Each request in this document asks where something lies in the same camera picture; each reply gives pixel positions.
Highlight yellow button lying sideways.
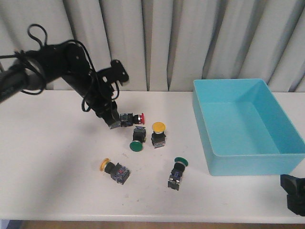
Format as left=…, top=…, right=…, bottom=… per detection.
left=100, top=158, right=130, bottom=185

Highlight green button lying front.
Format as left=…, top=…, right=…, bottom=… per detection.
left=167, top=157, right=189, bottom=191

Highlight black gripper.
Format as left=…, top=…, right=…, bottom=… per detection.
left=280, top=174, right=305, bottom=216
left=63, top=44, right=121, bottom=129

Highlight grey pleated curtain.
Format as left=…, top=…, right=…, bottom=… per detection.
left=0, top=0, right=305, bottom=92

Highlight yellow button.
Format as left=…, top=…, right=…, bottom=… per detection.
left=151, top=122, right=166, bottom=148

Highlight red button lying sideways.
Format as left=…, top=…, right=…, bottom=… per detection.
left=120, top=113, right=145, bottom=127

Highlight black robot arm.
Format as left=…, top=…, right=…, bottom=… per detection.
left=0, top=41, right=129, bottom=129

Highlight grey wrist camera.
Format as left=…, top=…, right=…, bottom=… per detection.
left=97, top=59, right=129, bottom=85

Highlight green button near centre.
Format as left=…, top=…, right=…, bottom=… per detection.
left=129, top=126, right=146, bottom=152

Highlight light blue plastic box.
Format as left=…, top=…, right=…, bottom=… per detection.
left=193, top=79, right=305, bottom=176

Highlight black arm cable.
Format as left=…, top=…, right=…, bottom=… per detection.
left=0, top=23, right=120, bottom=113

